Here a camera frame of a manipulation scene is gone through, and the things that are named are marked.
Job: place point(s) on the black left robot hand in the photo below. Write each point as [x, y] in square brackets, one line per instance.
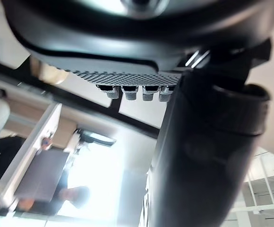
[132, 42]

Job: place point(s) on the round beige lamp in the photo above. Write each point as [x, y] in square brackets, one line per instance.
[54, 73]

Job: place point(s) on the black mounted device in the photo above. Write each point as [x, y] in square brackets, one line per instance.
[96, 138]

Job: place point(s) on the grey flat board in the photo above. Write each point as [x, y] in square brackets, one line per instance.
[42, 176]

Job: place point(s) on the person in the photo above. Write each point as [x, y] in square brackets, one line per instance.
[76, 197]

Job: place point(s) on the white window grid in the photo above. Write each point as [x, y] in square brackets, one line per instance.
[267, 184]

